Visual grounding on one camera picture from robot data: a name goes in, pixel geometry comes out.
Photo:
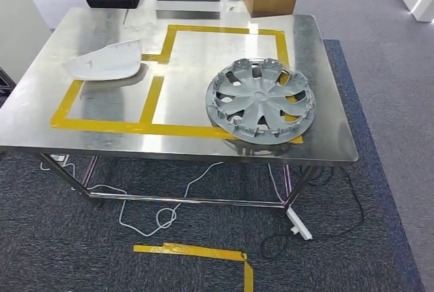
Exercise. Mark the stainless steel workbench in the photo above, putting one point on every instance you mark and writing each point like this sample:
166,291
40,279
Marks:
325,137

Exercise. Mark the grey plastic wheel hubcap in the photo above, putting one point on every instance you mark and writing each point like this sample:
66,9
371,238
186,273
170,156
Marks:
257,97

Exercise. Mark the black metal frame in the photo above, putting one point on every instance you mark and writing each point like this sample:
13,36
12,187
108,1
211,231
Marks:
4,84

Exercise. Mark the white car mirror cover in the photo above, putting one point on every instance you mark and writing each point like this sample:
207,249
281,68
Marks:
108,63

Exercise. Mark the white board panel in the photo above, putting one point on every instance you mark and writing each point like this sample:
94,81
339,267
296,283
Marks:
20,34

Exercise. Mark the white power strip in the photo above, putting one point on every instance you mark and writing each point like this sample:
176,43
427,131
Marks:
300,227
59,159

